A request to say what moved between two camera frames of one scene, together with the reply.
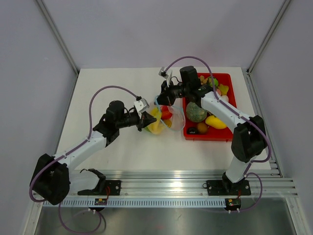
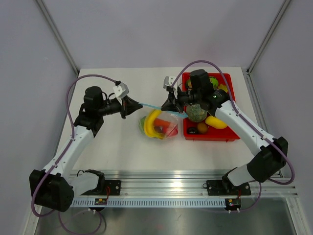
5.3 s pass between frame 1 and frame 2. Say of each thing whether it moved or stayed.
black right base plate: stayed
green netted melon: stayed
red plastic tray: stayed
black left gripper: moved
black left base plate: stayed
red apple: moved
